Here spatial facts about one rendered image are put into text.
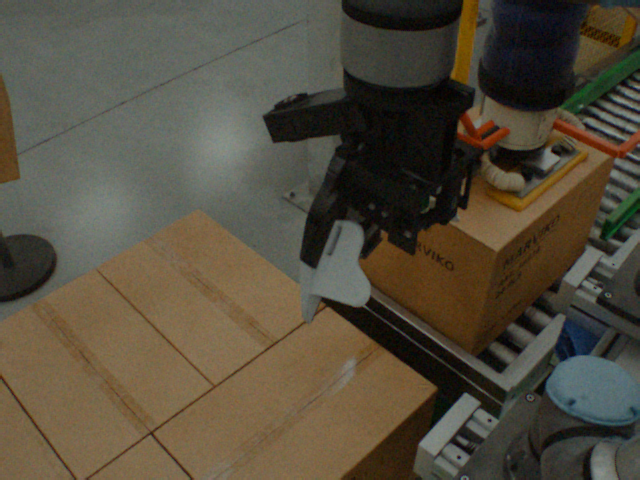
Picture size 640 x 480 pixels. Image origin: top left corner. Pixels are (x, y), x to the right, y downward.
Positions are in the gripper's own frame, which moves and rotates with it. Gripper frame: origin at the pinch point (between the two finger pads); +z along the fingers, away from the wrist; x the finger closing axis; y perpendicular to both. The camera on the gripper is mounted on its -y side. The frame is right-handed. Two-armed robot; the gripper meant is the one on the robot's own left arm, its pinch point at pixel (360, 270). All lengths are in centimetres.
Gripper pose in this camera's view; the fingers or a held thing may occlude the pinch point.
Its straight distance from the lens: 57.8
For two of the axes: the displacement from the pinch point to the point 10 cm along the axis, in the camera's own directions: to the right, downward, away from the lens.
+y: 7.4, 4.5, -5.0
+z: 0.0, 7.4, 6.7
